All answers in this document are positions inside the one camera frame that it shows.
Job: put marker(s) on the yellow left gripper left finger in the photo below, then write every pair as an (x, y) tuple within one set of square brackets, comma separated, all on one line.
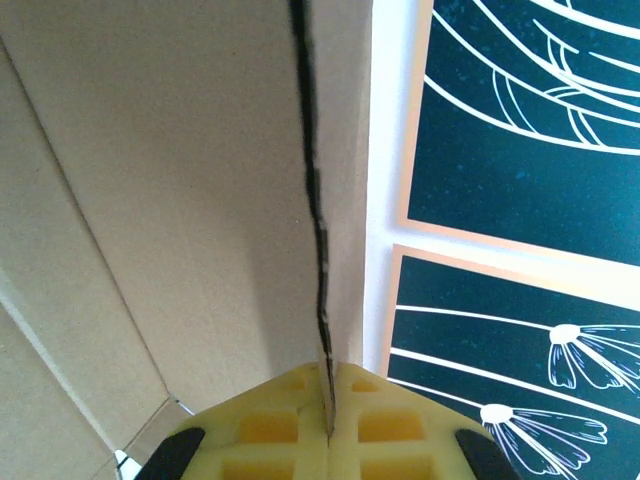
[(270, 430)]

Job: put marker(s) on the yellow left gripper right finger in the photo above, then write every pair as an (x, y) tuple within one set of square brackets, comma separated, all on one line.
[(395, 430)]

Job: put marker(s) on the brown cardboard paper box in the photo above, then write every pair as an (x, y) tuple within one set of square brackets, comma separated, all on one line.
[(175, 175)]

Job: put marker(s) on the pink flowers wall panel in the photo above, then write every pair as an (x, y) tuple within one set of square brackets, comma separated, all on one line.
[(450, 340)]

